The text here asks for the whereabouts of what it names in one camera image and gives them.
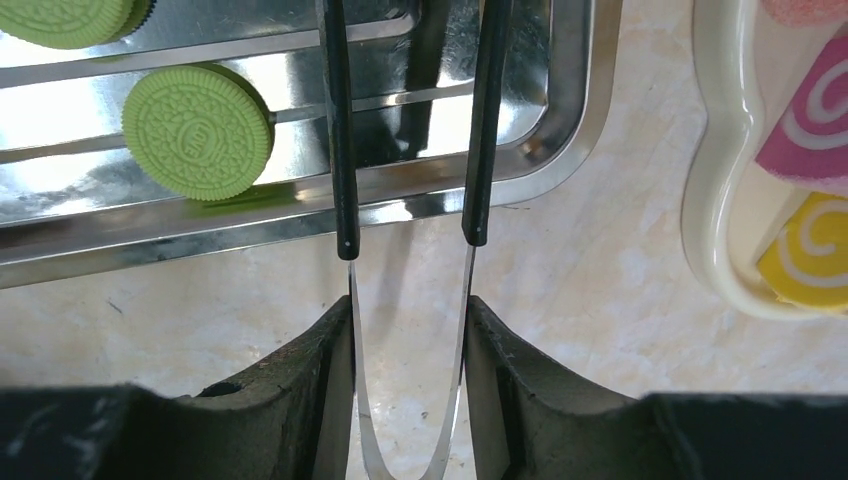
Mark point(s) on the cream three-tier dessert stand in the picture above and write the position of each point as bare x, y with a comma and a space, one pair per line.
749, 57

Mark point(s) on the yellow cake slice toy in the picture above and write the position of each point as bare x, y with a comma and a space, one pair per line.
806, 263

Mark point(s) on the green macaron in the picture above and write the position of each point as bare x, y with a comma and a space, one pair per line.
73, 24
201, 130

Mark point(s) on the stainless steel tray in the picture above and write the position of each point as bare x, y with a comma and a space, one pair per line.
73, 202

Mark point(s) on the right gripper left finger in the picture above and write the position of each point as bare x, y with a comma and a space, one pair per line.
287, 416

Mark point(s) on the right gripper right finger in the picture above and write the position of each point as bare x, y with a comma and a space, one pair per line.
532, 418

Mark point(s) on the pink dome cupcake toy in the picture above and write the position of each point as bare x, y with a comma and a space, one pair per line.
806, 13

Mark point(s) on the black-tipped metal tongs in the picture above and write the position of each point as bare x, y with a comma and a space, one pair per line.
495, 26

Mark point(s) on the pink swirl roll cake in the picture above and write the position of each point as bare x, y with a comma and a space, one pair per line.
808, 145

